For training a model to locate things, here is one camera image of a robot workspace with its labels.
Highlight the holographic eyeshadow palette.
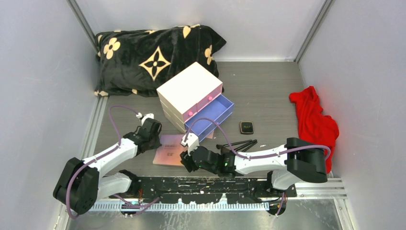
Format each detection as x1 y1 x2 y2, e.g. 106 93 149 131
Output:
153 134 187 166

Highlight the black square compact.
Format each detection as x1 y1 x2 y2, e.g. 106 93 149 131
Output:
240 121 254 135

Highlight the blue drawer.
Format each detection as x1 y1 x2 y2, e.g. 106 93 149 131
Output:
185 94 235 141

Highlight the white pink drawer organizer box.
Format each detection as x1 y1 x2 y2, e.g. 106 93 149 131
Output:
157 62 223 133

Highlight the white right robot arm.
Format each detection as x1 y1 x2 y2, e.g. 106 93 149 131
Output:
180 136 331 197

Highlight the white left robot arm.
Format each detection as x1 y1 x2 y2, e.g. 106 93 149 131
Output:
53 114 162 215

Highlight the black thin makeup brush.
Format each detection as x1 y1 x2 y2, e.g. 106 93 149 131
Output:
216 139 252 149

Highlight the black fan makeup brush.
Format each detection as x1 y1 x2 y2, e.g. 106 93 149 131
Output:
235 139 258 152

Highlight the black long makeup brush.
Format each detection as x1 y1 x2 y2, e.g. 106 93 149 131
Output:
241 139 258 152

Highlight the small pink card packet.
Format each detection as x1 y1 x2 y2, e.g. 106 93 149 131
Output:
206 131 214 139

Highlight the black floral plush blanket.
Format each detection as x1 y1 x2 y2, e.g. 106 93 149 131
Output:
94 24 226 97

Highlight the red cloth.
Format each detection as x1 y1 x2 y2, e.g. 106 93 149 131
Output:
289 86 339 173

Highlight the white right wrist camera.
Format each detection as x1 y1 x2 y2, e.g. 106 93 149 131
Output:
180 133 200 156

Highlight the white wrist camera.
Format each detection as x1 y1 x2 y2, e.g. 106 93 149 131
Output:
180 133 200 156
136 113 154 125

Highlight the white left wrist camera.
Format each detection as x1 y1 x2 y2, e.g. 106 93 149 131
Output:
136 113 154 125

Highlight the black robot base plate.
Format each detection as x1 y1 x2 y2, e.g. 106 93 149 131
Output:
121 177 297 204

